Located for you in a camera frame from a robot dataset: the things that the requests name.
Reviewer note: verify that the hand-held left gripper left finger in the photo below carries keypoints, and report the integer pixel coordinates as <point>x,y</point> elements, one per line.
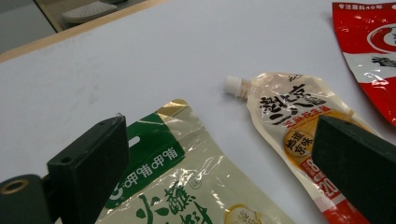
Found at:
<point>90,168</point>

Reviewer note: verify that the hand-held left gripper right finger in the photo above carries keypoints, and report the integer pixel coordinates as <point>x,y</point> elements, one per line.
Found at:
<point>358,168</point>

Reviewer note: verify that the green and cream food packet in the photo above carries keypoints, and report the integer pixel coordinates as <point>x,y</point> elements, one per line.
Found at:
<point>186,186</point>

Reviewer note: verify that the beige spout pouch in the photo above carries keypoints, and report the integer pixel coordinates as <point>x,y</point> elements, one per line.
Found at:
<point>280,105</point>

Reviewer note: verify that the red and white food packet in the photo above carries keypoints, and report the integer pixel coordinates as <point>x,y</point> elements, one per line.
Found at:
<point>367,40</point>

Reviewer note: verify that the white cabinet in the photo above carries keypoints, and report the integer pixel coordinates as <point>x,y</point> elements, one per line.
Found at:
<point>18,25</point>

